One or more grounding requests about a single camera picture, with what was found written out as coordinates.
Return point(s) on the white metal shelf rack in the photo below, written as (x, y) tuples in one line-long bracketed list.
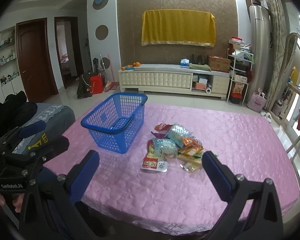
[(241, 66)]

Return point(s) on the red snack pouch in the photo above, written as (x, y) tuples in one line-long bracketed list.
[(163, 127)]

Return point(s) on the blue plastic basket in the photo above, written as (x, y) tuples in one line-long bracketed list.
[(115, 122)]

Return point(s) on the pink quilted tablecloth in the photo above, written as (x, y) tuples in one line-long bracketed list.
[(177, 202)]

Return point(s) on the yellow cloth cover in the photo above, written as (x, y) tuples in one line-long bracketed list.
[(178, 27)]

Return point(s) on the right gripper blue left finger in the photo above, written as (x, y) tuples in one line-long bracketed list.
[(77, 180)]

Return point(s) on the teal striped snack bag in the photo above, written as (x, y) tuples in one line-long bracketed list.
[(164, 148), (177, 133)]

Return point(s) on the dark wooden door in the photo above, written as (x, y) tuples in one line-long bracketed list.
[(34, 60)]

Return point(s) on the cardboard box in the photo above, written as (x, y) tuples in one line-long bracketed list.
[(219, 64)]

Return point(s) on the tissue box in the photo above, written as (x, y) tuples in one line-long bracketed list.
[(184, 62)]

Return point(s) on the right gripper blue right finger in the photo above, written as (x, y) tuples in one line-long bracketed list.
[(220, 175)]

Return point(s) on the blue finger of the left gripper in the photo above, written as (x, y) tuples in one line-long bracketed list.
[(17, 134), (49, 151)]

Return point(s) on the silver standing air conditioner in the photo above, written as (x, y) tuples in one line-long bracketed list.
[(260, 47)]

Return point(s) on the purple snack packet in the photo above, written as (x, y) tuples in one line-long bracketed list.
[(159, 135)]

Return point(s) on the pink gift bag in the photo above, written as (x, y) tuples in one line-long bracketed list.
[(257, 101)]

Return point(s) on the yellow orange snack bag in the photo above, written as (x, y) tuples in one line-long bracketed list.
[(189, 150)]

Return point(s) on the green scallion cracker pack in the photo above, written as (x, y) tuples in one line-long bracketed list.
[(190, 163)]

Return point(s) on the white TV cabinet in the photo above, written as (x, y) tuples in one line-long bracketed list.
[(171, 78)]

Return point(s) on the oranges on plate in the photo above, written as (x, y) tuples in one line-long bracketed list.
[(131, 66)]

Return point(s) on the orange snack packet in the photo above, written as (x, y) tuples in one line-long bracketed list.
[(192, 142)]

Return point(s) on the red yellow snack bag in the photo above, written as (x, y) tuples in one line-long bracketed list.
[(154, 164)]

